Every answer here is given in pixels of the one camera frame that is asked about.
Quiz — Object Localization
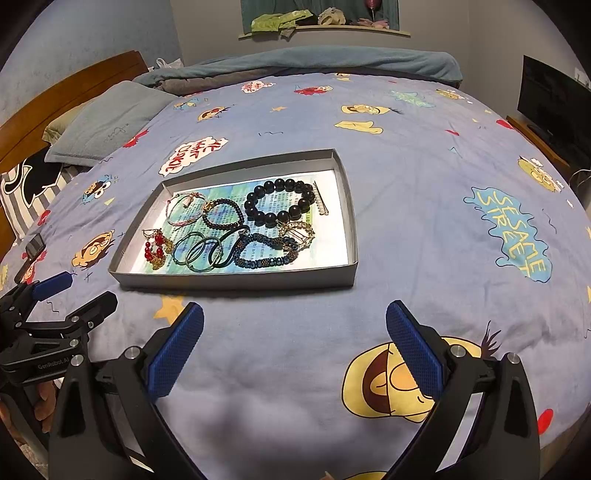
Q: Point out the cartoon printed bedsheet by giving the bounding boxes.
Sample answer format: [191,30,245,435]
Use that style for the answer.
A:
[0,69,591,480]

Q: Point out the red bead gold earrings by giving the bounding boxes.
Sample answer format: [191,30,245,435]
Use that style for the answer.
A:
[142,227,175,272]

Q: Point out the grey cardboard tray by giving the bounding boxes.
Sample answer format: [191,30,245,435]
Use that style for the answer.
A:
[107,148,359,291]

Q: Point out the thin teal bangle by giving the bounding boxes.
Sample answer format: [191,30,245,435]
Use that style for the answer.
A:
[173,233,206,267]
[185,236,223,272]

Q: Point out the grey pillow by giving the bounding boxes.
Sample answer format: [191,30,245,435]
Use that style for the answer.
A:
[44,80,174,167]

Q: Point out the wooden window sill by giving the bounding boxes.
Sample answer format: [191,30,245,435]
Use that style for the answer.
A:
[238,25,411,40]

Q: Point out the gold chain bracelet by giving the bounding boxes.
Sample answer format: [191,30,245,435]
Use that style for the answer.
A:
[276,220,317,253]

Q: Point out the wooden headboard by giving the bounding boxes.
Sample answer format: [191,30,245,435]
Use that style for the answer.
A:
[0,50,151,250]

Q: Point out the black phone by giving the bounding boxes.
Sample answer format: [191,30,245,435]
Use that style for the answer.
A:
[14,233,47,285]

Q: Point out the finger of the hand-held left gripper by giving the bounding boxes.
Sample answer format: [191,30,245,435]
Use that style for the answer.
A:
[25,291,119,343]
[0,271,74,324]

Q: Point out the dark blue beaded bracelet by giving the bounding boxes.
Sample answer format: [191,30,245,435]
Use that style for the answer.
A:
[232,232,311,270]

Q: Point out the black hair tie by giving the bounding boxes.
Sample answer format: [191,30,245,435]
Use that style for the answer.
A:
[210,224,251,268]

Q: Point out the person's left hand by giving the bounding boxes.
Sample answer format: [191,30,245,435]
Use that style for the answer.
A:
[28,381,63,435]

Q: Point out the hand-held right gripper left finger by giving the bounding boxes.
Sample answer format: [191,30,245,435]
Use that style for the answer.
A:
[48,302,206,480]

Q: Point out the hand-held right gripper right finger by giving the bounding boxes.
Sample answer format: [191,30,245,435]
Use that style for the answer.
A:
[381,300,541,480]

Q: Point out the striped printed pillow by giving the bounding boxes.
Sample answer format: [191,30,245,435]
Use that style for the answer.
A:
[0,148,70,243]

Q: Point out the pearl hair clip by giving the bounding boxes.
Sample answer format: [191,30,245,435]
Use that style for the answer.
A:
[311,181,332,217]

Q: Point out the grey blanket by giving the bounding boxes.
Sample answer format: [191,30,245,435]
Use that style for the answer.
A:
[154,78,241,97]

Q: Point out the black television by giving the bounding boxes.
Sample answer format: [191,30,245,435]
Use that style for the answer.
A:
[516,55,591,165]

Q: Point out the black bead bracelet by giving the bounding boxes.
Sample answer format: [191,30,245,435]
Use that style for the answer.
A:
[244,178,317,227]

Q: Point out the teal duvet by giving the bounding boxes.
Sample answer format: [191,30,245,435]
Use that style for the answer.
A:
[134,45,463,89]

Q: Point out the pink cord bracelet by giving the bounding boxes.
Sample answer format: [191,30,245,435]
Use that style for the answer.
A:
[165,191,209,227]

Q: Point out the wooden television stand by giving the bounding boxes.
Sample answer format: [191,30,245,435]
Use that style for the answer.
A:
[505,115,574,174]

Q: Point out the beige cloth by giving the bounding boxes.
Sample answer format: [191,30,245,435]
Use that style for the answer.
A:
[318,7,347,27]

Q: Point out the green cloth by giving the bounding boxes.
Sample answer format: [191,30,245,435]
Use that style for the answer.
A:
[250,9,319,33]

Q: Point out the purple bead bracelet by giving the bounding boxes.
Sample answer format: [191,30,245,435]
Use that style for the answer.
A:
[202,198,245,230]

